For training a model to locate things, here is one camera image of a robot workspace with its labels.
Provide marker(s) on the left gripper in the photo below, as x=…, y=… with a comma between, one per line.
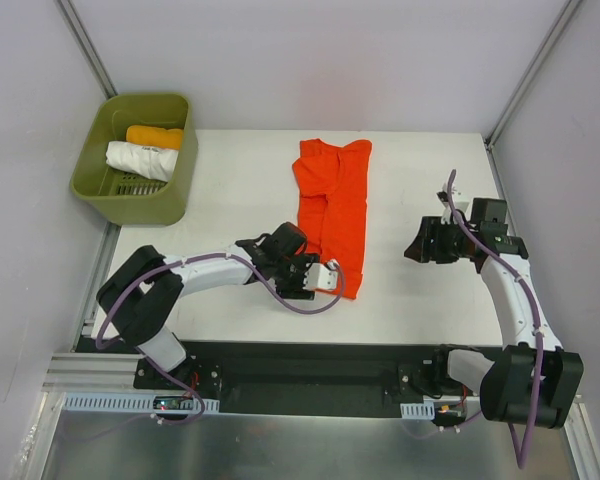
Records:
x=294, y=275

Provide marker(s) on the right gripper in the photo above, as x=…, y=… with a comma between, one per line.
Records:
x=431, y=240

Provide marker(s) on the orange t shirt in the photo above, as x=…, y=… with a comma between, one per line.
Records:
x=332, y=213

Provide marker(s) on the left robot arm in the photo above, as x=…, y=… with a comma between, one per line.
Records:
x=139, y=297

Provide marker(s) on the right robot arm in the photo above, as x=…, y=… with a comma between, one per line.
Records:
x=533, y=375

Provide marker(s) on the rolled white t shirt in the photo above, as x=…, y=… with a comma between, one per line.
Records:
x=149, y=162

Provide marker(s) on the green plastic basket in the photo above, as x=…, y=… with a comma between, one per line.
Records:
x=126, y=198

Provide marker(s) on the rolled yellow t shirt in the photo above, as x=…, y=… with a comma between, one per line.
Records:
x=155, y=136

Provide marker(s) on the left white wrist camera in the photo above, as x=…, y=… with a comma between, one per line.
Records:
x=322, y=276

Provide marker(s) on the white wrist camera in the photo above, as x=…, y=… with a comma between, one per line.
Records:
x=322, y=276
x=451, y=194

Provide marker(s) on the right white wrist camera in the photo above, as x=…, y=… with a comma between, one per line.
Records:
x=451, y=194

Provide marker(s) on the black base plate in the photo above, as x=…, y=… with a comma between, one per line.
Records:
x=336, y=380

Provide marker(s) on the aluminium rail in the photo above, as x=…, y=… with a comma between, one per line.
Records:
x=100, y=372

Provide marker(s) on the right aluminium corner post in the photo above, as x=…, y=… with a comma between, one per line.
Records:
x=548, y=45

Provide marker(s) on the aluminium corner post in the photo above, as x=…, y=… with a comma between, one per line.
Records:
x=76, y=26
x=548, y=45

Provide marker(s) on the left aluminium corner post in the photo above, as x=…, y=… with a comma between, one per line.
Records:
x=76, y=26

